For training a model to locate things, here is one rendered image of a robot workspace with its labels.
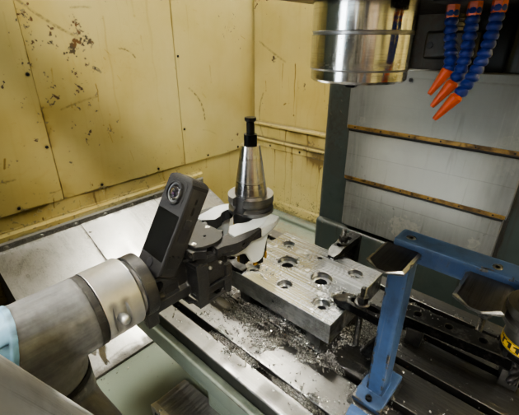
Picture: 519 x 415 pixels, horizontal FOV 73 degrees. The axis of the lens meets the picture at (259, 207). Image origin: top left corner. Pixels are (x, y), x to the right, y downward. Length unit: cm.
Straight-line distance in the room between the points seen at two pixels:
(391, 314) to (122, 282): 41
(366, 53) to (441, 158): 57
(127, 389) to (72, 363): 77
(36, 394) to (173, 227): 21
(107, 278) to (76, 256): 103
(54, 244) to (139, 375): 57
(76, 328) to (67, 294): 3
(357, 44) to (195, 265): 38
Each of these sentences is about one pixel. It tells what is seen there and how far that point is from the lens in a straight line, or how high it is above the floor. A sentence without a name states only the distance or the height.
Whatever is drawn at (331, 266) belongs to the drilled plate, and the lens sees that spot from 88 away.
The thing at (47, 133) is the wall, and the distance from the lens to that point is 139.
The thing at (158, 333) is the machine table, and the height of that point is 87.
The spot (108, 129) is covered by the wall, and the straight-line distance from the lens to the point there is 147.
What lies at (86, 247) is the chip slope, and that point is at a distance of 143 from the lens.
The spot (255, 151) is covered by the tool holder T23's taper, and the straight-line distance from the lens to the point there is 45.
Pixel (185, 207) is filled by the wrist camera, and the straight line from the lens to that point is 38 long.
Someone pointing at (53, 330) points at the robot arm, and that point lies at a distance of 36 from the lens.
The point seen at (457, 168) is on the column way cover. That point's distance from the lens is 107.
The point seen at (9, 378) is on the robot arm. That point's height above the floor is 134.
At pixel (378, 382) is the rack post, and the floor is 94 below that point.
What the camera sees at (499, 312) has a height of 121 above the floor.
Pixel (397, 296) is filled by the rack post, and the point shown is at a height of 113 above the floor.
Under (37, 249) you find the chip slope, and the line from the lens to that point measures 144.
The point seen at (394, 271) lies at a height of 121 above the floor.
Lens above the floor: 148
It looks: 25 degrees down
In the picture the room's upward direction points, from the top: straight up
